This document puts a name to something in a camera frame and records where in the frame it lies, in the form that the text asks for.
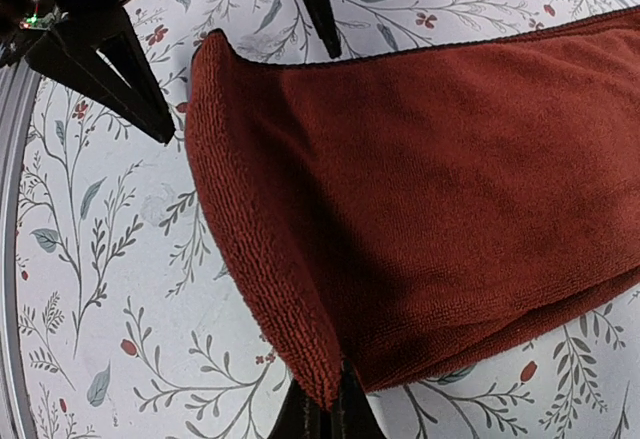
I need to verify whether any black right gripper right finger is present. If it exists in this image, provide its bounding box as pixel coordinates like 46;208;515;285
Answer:
330;360;386;439

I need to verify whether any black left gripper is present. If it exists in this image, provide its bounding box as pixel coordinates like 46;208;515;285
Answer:
1;0;175;143

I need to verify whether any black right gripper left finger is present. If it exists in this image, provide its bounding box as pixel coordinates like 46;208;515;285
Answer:
268;381;332;439

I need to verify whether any dark red towel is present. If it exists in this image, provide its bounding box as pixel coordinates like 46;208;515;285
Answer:
186;8;639;407

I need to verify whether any front aluminium rail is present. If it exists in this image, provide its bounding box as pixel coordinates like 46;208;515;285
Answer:
1;62;40;439

